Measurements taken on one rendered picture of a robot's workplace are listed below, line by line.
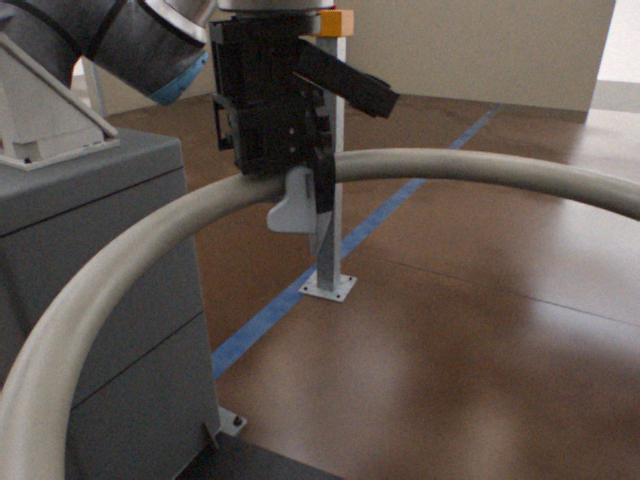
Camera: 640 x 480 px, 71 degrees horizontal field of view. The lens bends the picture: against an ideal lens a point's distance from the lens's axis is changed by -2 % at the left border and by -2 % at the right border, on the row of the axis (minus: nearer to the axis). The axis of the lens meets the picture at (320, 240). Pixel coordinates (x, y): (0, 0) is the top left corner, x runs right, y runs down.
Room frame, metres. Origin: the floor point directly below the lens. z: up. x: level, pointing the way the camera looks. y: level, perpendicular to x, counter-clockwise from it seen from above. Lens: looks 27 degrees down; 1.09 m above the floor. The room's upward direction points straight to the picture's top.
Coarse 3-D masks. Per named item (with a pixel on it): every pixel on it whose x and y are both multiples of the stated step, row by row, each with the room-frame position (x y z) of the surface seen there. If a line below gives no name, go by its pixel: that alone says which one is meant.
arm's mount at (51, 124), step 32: (0, 32) 0.72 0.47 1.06; (0, 64) 0.71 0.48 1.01; (32, 64) 0.75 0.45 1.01; (0, 96) 0.72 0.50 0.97; (32, 96) 0.74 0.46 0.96; (64, 96) 0.78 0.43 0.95; (0, 128) 0.74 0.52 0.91; (32, 128) 0.73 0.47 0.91; (64, 128) 0.78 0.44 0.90; (96, 128) 0.83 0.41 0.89; (0, 160) 0.74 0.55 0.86; (32, 160) 0.73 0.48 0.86; (64, 160) 0.76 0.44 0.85
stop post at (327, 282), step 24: (336, 24) 1.60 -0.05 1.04; (336, 48) 1.62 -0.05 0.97; (336, 96) 1.62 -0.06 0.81; (336, 120) 1.63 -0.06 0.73; (336, 144) 1.63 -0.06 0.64; (336, 192) 1.63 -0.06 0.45; (336, 216) 1.64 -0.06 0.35; (336, 240) 1.64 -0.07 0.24; (336, 264) 1.65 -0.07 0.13; (312, 288) 1.64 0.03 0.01; (336, 288) 1.64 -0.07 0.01
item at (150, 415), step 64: (0, 192) 0.61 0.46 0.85; (64, 192) 0.68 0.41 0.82; (128, 192) 0.79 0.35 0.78; (0, 256) 0.58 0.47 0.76; (64, 256) 0.66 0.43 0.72; (192, 256) 0.90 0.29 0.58; (0, 320) 0.61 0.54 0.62; (128, 320) 0.73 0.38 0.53; (192, 320) 0.87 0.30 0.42; (0, 384) 0.67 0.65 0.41; (128, 384) 0.70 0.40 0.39; (192, 384) 0.85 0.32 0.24; (128, 448) 0.67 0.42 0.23; (192, 448) 0.81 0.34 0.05
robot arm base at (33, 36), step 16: (0, 0) 0.86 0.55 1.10; (16, 0) 0.85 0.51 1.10; (0, 16) 0.82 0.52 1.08; (16, 16) 0.83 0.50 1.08; (32, 16) 0.84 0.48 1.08; (48, 16) 0.85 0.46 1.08; (16, 32) 0.80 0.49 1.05; (32, 32) 0.82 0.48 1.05; (48, 32) 0.84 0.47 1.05; (64, 32) 0.87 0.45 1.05; (32, 48) 0.80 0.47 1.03; (48, 48) 0.83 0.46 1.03; (64, 48) 0.86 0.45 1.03; (80, 48) 0.90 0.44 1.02; (48, 64) 0.81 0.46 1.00; (64, 64) 0.85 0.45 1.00; (64, 80) 0.84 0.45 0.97
